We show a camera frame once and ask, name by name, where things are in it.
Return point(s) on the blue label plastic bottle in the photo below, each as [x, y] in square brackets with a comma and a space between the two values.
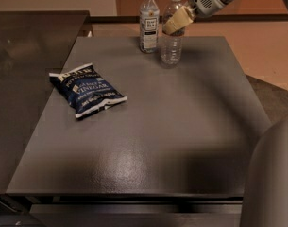
[149, 26]

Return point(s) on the clear water bottle white cap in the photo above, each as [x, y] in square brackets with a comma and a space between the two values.
[171, 46]

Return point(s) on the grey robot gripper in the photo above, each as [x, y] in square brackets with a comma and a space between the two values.
[205, 0]

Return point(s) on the blue vinegar chips bag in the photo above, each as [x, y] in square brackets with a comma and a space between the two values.
[86, 91]

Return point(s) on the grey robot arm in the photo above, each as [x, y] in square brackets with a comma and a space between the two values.
[265, 201]

